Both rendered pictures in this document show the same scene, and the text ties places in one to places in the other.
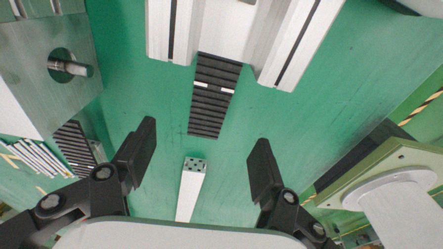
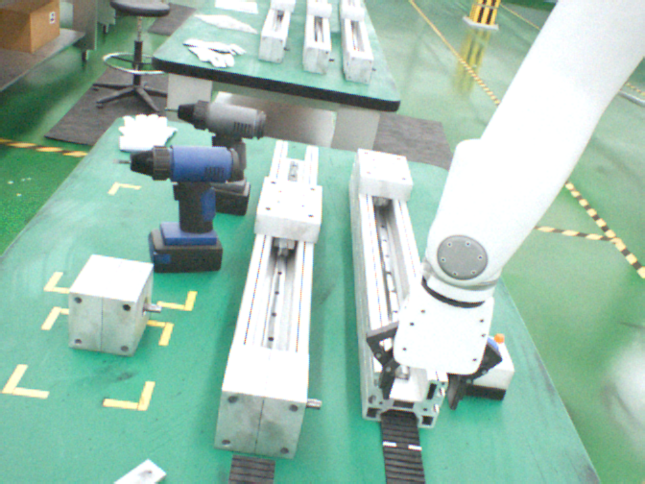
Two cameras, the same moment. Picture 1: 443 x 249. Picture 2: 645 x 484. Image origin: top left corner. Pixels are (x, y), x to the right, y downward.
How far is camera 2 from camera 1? 0.86 m
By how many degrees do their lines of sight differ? 100
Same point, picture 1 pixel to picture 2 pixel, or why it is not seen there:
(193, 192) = not seen: outside the picture
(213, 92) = (403, 450)
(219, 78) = (403, 439)
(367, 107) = (559, 458)
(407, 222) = not seen: outside the picture
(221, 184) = not seen: outside the picture
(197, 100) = (390, 461)
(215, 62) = (396, 427)
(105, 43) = (305, 424)
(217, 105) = (412, 464)
